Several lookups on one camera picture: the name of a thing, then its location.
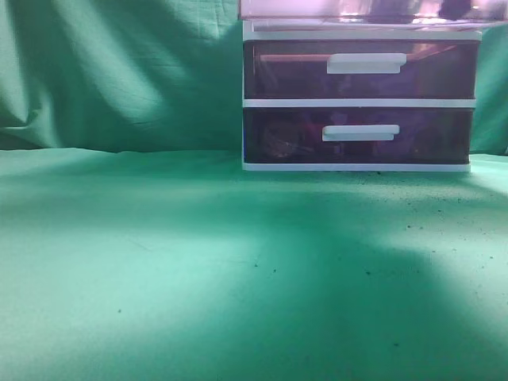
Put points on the purple translucent drawer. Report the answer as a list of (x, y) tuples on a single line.
[(390, 14), (328, 69), (295, 136)]

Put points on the green cloth cover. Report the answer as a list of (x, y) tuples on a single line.
[(135, 247)]

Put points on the white plastic drawer cabinet frame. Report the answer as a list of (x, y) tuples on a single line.
[(257, 30)]

